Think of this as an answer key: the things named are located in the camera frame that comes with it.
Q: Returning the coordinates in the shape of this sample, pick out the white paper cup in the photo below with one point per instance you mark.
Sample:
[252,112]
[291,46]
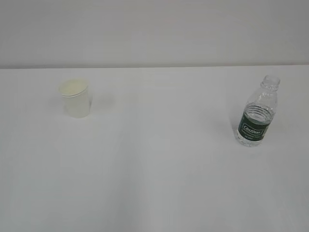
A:
[75,95]

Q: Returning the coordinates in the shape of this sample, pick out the clear green-label water bottle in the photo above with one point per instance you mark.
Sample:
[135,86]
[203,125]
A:
[258,112]

